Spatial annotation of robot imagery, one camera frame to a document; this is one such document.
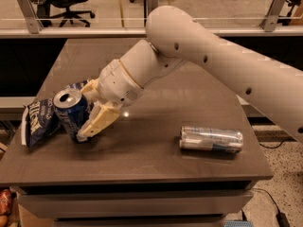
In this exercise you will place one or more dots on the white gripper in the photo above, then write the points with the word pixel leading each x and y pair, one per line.
pixel 115 84

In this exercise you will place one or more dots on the blue pepsi can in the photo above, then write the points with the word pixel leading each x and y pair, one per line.
pixel 72 109

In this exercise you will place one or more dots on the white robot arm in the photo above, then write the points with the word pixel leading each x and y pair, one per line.
pixel 174 37

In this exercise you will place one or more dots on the blue chip bag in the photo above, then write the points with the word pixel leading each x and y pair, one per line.
pixel 39 119

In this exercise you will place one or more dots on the silver energy drink can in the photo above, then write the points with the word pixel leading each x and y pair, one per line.
pixel 210 139

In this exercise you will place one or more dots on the red snack bag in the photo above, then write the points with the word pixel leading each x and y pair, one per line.
pixel 5 202

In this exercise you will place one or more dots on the black office chair left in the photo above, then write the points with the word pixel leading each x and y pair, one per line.
pixel 52 9

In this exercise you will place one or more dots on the grey drawer cabinet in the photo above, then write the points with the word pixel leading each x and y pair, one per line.
pixel 206 207

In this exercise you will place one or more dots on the glass railing panel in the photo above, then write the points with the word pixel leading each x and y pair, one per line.
pixel 118 13

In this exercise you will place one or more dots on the metal bracket left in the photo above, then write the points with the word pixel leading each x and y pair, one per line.
pixel 34 25

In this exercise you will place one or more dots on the metal bracket right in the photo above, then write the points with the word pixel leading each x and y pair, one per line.
pixel 270 20

